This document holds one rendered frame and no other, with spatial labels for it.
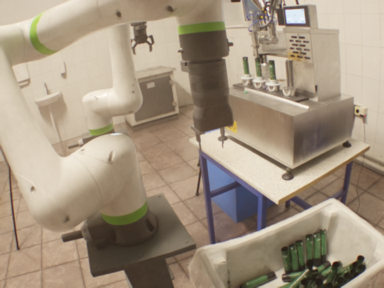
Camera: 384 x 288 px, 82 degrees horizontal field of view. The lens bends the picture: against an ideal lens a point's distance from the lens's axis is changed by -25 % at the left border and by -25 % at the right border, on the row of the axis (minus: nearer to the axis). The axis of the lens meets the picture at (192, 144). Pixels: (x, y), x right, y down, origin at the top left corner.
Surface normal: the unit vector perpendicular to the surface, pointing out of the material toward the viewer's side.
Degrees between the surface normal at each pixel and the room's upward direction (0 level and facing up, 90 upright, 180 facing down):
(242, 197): 90
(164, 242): 0
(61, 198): 62
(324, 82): 90
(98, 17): 118
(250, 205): 90
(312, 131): 90
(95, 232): 81
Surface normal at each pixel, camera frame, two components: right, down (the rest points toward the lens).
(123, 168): 0.83, 0.09
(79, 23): -0.44, 0.71
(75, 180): 0.60, -0.45
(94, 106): -0.11, 0.37
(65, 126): 0.43, 0.30
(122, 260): -0.13, -0.91
